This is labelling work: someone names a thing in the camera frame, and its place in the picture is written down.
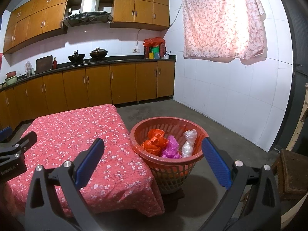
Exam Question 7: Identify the wooden upper wall cabinets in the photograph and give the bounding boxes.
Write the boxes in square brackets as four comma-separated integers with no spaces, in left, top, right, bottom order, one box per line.
[3,0,170,54]

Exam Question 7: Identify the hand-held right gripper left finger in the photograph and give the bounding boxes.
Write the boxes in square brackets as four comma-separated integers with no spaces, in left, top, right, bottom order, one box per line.
[25,138,105,231]

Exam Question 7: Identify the red bag on countertop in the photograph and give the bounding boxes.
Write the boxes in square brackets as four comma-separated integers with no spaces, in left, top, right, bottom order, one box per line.
[143,37,166,47]

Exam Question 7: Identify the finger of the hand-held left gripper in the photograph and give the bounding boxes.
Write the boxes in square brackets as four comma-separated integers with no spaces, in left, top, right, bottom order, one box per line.
[0,131,38,160]
[0,126,12,141]

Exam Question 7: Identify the black wok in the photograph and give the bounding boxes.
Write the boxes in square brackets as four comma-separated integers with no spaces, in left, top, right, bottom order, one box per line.
[68,50,86,64]

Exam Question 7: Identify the purple plastic bag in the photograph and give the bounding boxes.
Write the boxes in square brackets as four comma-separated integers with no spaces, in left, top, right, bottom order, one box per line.
[161,135,182,159]

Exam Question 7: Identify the steel range hood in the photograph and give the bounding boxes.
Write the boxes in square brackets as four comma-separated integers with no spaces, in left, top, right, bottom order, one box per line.
[62,0,113,27]

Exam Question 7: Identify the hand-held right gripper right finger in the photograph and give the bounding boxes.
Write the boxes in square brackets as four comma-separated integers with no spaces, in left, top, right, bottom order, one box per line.
[202,137,282,231]

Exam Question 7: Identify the wooden lower kitchen cabinets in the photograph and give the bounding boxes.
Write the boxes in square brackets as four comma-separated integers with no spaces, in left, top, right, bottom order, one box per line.
[0,60,176,130]

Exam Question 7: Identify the black pot with lid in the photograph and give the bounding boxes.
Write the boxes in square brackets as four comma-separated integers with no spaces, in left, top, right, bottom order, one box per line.
[90,48,108,60]

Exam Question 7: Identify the black kitchen countertop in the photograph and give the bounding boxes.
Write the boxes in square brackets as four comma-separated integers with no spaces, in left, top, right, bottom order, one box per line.
[0,55,177,92]

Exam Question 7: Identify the white plastic bag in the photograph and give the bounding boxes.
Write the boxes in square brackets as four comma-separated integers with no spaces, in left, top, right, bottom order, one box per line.
[181,129,198,158]

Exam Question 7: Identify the glass jar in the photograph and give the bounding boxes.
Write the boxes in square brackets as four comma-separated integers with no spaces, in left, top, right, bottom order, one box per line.
[25,61,34,77]

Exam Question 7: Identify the table with red floral cloth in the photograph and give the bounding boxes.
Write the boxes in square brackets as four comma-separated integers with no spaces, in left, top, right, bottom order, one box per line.
[5,104,165,217]

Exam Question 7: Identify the dark cutting board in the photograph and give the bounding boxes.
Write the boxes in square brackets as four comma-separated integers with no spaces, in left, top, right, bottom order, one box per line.
[36,55,53,74]

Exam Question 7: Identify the dark wooden stool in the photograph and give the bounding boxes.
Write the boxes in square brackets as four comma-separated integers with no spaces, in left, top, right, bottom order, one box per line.
[272,149,308,201]

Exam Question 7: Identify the red plastic basket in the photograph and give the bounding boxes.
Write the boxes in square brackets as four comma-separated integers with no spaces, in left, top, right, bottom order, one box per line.
[129,117,209,195]

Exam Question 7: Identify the pink floral curtain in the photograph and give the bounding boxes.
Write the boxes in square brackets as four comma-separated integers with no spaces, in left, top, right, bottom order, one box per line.
[180,0,267,66]

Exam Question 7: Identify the small orange plastic bag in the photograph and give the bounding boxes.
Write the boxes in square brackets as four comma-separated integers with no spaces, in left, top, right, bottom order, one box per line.
[141,129,169,156]

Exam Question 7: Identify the green basin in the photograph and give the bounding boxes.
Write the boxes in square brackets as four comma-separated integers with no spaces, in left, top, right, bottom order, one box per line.
[4,75,18,86]

